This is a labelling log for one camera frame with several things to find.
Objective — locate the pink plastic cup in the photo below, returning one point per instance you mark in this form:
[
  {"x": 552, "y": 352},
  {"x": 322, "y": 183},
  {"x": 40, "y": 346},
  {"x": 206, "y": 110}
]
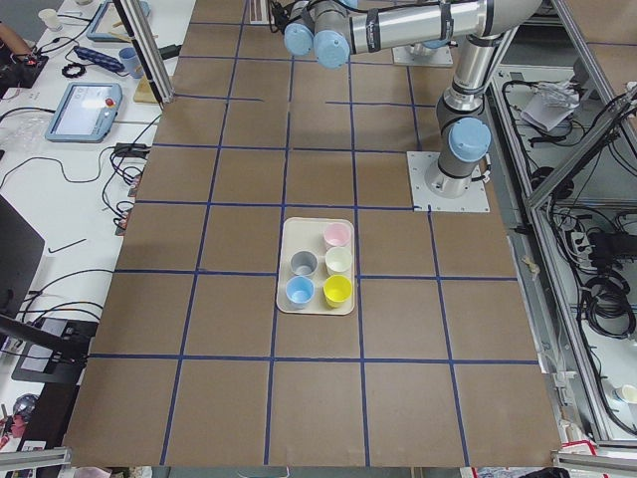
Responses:
[{"x": 336, "y": 234}]

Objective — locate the black allen key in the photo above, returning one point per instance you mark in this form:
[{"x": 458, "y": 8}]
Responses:
[{"x": 66, "y": 246}]

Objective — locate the black monitor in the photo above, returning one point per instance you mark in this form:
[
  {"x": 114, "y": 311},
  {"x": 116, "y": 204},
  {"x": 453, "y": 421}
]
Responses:
[{"x": 21, "y": 251}]

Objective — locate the wooden board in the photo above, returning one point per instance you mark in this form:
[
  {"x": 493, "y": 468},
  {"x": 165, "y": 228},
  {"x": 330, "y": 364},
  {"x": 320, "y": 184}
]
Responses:
[{"x": 145, "y": 92}]

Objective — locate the white paper cup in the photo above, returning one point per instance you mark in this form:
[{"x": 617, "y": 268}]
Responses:
[{"x": 50, "y": 19}]

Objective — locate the cream plastic tray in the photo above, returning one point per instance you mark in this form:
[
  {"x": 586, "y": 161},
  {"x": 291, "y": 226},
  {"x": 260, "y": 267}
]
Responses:
[{"x": 306, "y": 234}]

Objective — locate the far teach pendant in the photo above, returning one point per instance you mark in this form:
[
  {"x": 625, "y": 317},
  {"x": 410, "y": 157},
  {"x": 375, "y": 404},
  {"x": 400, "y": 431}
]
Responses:
[{"x": 106, "y": 25}]

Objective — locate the grey plastic cup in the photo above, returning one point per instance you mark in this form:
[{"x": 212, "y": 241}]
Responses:
[{"x": 304, "y": 263}]

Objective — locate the yellow plastic cup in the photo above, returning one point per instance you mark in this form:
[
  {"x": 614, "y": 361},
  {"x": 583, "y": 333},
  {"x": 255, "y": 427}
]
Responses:
[{"x": 337, "y": 291}]

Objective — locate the near teach pendant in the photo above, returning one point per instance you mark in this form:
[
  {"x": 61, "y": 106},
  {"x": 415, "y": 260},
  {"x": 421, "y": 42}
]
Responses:
[{"x": 85, "y": 113}]

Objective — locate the paper cup under frame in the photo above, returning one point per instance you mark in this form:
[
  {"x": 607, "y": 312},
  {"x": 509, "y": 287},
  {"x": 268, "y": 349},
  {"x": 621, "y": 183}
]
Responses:
[{"x": 626, "y": 393}]

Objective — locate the blue plastic cup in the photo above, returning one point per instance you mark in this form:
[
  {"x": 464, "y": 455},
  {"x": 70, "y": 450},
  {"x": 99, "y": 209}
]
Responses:
[{"x": 299, "y": 292}]

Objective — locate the black ring part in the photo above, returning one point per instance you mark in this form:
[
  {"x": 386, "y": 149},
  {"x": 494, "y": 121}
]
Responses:
[{"x": 74, "y": 70}]

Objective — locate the crumpled white paper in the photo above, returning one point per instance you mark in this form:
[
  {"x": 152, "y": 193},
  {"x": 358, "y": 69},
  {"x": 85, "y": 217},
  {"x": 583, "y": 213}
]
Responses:
[{"x": 550, "y": 104}]

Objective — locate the aluminium frame post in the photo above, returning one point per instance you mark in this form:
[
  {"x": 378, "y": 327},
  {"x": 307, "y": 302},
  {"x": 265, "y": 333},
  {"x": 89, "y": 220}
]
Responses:
[{"x": 139, "y": 32}]

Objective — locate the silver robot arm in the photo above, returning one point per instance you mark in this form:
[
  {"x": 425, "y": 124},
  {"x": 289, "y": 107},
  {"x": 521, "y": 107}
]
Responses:
[{"x": 336, "y": 30}]

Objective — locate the blue mug on desk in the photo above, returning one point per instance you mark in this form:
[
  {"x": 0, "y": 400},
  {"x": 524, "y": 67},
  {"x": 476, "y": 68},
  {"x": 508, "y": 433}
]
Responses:
[{"x": 131, "y": 62}]

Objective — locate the white wire rack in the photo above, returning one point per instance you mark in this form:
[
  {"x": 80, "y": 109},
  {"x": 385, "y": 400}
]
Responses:
[{"x": 259, "y": 12}]

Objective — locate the teach pendant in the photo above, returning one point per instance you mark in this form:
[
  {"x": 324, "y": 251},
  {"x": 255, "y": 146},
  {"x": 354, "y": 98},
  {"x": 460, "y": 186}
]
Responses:
[
  {"x": 85, "y": 113},
  {"x": 106, "y": 25}
]

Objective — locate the white plastic cup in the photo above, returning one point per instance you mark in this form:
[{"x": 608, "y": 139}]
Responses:
[{"x": 338, "y": 261}]

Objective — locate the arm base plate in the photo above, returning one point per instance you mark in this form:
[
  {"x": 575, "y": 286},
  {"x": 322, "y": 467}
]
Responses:
[
  {"x": 433, "y": 191},
  {"x": 421, "y": 56}
]

